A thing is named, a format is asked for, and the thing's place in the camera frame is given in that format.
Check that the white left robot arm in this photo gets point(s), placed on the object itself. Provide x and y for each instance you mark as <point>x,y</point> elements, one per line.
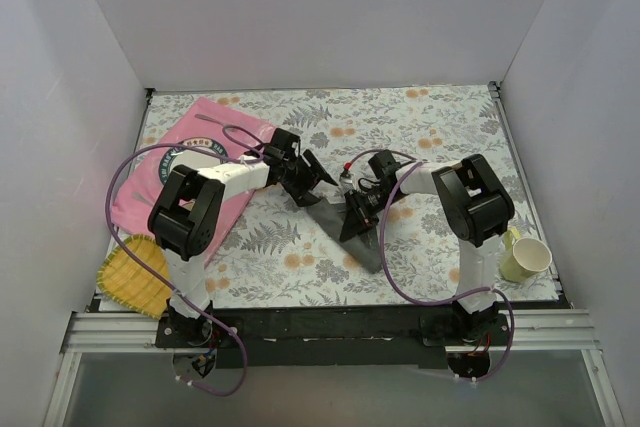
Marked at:
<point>184,218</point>

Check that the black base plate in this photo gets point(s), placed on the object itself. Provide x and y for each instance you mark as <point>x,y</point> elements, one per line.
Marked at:
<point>323,336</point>

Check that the floral patterned table mat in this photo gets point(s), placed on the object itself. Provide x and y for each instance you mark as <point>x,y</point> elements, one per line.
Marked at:
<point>277,256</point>

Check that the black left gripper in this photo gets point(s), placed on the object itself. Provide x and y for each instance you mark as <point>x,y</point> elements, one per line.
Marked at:
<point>304,177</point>

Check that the light green mug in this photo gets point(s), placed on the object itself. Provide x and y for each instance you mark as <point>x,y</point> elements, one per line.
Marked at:
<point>524,257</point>

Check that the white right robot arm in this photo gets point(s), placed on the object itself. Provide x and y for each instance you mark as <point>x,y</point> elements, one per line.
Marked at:
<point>477,209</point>

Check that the grey cloth napkin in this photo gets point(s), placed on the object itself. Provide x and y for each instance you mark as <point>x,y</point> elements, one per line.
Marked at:
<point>364,247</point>

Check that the yellow bamboo mat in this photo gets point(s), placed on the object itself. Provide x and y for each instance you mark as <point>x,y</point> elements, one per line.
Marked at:
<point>124,281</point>

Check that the aluminium frame rail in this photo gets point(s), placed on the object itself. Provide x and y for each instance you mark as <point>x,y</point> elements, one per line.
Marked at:
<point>552,372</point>

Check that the dark round plate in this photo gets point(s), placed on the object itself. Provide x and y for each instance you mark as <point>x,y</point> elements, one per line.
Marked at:
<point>189,158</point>

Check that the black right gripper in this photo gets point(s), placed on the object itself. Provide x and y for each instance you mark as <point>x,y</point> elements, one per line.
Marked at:
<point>360,208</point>

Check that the pink cloth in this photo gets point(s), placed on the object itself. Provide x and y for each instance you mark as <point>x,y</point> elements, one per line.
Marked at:
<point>137,195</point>

